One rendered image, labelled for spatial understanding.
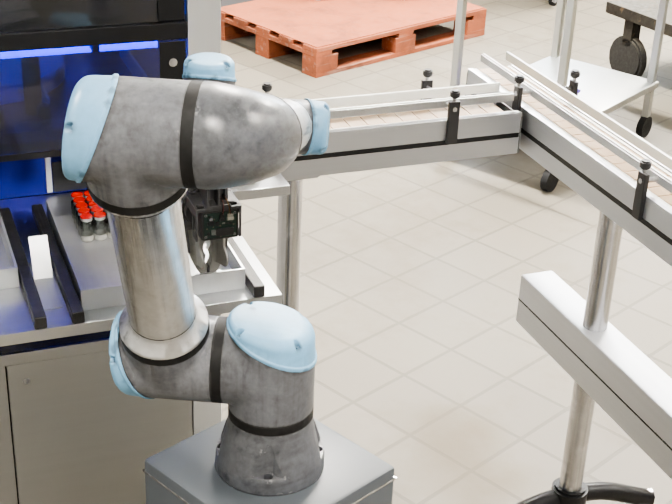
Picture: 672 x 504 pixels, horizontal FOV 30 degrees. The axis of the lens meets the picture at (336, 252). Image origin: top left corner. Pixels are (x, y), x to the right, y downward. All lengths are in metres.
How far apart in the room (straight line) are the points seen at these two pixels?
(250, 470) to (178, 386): 0.15
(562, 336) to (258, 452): 1.16
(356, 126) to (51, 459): 0.89
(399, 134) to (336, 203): 1.88
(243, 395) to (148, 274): 0.25
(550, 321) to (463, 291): 1.18
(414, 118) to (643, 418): 0.75
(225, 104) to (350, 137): 1.21
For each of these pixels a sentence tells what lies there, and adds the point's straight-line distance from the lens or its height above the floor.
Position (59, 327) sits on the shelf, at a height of 0.88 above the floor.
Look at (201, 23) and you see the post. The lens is 2.22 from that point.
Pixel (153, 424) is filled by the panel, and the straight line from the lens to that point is 2.55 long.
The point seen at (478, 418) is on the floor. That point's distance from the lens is 3.31.
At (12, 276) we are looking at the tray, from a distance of 2.03.
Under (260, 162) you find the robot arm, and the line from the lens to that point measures 1.33.
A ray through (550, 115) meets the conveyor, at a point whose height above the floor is 0.93.
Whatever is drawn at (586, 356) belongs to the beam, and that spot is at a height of 0.51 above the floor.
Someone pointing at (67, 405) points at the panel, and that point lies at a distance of 2.48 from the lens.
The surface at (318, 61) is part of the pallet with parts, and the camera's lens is 5.63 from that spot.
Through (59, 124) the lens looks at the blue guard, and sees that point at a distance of 2.22.
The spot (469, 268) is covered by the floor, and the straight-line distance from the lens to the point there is 4.03.
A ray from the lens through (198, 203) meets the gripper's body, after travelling 1.88.
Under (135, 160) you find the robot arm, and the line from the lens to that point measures 1.32.
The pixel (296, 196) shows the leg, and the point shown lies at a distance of 2.56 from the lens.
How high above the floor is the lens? 1.84
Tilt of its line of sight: 27 degrees down
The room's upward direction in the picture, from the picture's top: 3 degrees clockwise
